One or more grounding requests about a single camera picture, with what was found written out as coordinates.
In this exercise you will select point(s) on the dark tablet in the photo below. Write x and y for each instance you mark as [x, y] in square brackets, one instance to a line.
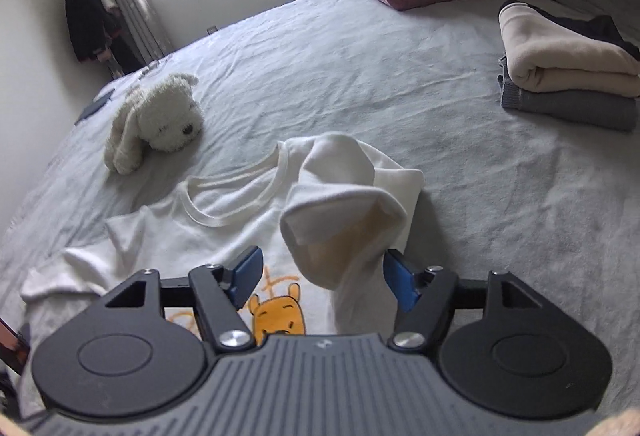
[95, 108]

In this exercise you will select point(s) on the beige folded garment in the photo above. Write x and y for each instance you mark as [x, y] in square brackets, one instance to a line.
[560, 60]

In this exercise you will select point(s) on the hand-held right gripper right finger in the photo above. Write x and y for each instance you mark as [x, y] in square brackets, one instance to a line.
[397, 281]

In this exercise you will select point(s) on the grey bed sheet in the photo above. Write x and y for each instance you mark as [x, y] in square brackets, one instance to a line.
[400, 90]

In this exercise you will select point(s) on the grey folded garment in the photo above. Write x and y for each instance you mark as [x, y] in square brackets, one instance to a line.
[575, 108]

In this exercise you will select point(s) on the white long-sleeve shirt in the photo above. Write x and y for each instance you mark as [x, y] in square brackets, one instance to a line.
[200, 236]

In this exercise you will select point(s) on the smartphone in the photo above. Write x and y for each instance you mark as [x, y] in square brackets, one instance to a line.
[12, 346]

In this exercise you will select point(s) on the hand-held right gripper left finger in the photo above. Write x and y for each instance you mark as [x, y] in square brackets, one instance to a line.
[248, 276]

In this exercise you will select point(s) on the white plush dog toy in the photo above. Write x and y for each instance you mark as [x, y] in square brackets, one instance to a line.
[165, 115]

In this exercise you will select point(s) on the dark hanging clothes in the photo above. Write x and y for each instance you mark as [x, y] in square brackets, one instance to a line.
[85, 20]

